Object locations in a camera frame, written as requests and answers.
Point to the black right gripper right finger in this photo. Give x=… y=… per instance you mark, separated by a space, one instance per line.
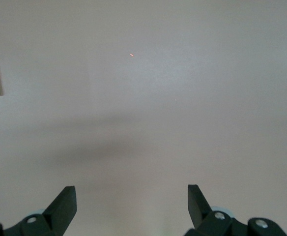
x=200 y=211

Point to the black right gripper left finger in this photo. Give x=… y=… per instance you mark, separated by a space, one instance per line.
x=60 y=211

